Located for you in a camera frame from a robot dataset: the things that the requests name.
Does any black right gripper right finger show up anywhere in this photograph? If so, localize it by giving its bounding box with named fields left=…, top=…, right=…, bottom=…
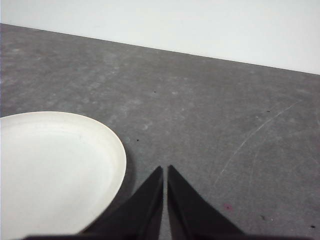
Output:
left=166, top=164, right=266, bottom=240

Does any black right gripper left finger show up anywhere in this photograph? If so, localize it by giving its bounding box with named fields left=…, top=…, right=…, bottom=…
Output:
left=23, top=165, right=164, bottom=240

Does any white round plate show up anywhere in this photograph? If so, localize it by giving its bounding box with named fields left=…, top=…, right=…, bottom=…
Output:
left=0, top=111, right=128, bottom=240

